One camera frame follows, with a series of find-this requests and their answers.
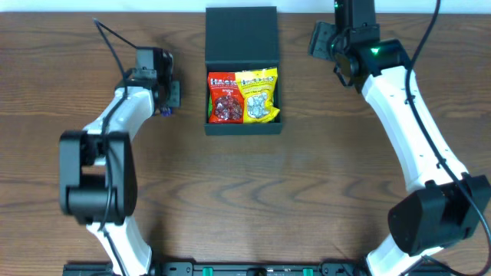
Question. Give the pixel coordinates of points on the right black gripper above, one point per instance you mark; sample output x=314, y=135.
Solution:
x=319, y=40

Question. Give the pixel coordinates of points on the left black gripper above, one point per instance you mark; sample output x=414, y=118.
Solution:
x=175, y=94

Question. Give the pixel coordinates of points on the dark blue snack bar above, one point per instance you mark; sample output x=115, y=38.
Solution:
x=166, y=111

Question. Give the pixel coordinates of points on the red Hacks candy bag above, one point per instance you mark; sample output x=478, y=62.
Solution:
x=227, y=98

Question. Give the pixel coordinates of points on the yellow Hacks candy bag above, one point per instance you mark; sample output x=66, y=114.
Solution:
x=257, y=89

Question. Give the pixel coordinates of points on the Haribo worms gummy bag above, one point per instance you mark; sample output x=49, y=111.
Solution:
x=209, y=107

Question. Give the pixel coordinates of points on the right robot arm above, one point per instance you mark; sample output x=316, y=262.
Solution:
x=444, y=203

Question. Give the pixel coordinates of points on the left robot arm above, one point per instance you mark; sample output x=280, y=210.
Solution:
x=97, y=177

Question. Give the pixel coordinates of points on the dark green open box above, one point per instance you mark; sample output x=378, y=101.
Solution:
x=241, y=39

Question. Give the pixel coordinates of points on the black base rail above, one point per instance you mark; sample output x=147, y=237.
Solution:
x=181, y=268

